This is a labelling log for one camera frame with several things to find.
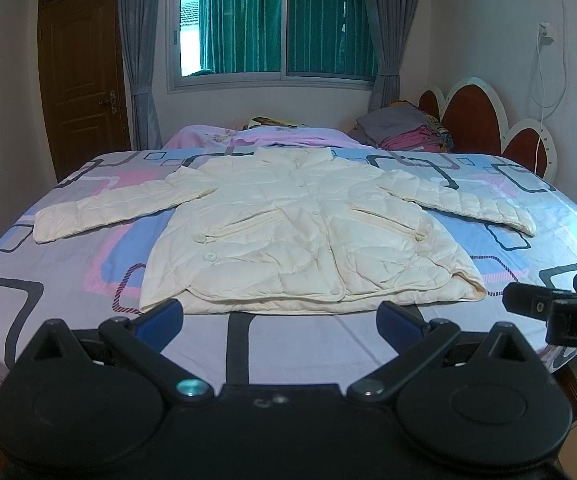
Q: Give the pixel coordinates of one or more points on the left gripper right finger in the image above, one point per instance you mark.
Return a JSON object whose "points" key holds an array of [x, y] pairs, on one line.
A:
{"points": [[419, 345]]}

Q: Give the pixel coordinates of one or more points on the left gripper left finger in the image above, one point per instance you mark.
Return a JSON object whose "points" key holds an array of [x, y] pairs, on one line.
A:
{"points": [[140, 343]]}

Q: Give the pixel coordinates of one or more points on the cream quilted puffer jacket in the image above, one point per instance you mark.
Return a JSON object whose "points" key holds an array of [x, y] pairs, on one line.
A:
{"points": [[294, 231]]}

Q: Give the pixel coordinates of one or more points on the folded clothes pile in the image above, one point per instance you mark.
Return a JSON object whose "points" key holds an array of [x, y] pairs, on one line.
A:
{"points": [[402, 127]]}

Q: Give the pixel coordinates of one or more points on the patterned bed sheet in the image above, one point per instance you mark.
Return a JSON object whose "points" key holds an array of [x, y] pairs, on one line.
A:
{"points": [[91, 276]]}

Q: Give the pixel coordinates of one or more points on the pink blanket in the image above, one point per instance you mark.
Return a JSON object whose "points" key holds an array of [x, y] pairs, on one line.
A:
{"points": [[203, 136]]}

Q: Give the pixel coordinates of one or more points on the red white headboard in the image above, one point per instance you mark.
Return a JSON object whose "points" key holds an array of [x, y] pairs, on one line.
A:
{"points": [[474, 114]]}

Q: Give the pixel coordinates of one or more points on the yellow patterned pillow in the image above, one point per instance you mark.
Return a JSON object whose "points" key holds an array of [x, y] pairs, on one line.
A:
{"points": [[263, 121]]}

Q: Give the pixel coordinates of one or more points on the brown wooden door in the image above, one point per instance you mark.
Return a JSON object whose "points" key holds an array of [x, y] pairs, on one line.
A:
{"points": [[81, 81]]}

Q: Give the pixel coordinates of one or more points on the window with teal curtain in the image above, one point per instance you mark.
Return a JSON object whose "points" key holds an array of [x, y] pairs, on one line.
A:
{"points": [[213, 43]]}

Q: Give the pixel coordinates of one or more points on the right grey curtain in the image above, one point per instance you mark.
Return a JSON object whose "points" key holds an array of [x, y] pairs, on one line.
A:
{"points": [[390, 23]]}

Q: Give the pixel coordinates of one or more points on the grey curtain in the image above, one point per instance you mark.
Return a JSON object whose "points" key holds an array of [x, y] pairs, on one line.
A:
{"points": [[390, 23], [138, 29]]}

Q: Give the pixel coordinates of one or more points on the left grey curtain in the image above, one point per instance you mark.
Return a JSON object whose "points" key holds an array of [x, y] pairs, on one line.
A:
{"points": [[138, 29]]}

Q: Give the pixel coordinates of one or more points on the wall socket with plug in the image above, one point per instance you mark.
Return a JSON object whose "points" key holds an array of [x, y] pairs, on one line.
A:
{"points": [[546, 33]]}

